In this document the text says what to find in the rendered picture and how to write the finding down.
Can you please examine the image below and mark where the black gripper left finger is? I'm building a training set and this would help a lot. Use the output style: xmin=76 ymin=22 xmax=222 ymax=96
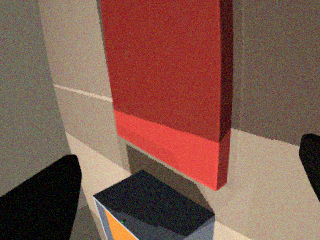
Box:
xmin=0 ymin=155 xmax=83 ymax=240

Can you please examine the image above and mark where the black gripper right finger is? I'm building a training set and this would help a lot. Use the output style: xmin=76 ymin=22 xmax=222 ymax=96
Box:
xmin=299 ymin=133 xmax=320 ymax=201

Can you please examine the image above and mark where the dark grey open box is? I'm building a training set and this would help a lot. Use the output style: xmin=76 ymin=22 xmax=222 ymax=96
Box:
xmin=93 ymin=169 xmax=216 ymax=240

